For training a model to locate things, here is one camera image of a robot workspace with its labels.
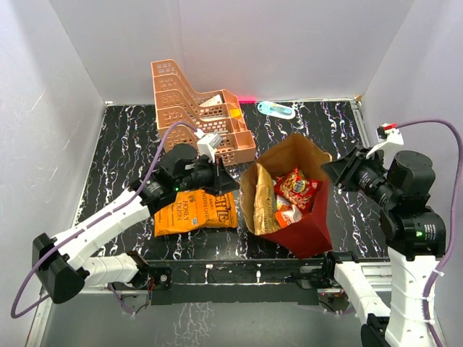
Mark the gold chips bag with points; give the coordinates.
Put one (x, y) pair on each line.
(264, 219)

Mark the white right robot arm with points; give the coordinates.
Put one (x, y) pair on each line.
(415, 238)

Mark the orange white snack packet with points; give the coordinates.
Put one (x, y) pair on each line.
(287, 215)

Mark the red peanut snack packet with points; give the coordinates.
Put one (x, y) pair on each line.
(298, 190)

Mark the blue white blister pack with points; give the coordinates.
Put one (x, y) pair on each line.
(276, 110)

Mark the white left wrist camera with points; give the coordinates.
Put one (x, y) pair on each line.
(207, 145)

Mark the pink tape strip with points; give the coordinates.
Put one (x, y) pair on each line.
(246, 99)

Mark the orange yellow block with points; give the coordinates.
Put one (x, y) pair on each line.
(235, 113)

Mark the black aluminium front rail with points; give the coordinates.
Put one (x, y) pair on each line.
(243, 281)

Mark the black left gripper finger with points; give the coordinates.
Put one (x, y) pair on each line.
(221, 174)
(224, 185)

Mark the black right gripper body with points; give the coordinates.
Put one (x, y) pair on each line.
(366, 174)

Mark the orange honey dijon chips bag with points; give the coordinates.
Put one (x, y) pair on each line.
(196, 209)

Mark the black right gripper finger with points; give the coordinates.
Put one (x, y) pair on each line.
(342, 175)
(350, 158)

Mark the red brown paper bag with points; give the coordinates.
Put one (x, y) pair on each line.
(310, 236)

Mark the pink plastic tiered organizer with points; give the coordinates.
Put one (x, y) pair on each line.
(176, 100)

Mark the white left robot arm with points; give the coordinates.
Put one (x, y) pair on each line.
(101, 235)

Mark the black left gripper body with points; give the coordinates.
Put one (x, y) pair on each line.
(205, 176)

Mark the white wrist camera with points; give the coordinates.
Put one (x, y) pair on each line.
(389, 138)
(207, 145)

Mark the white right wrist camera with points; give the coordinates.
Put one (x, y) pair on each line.
(389, 138)

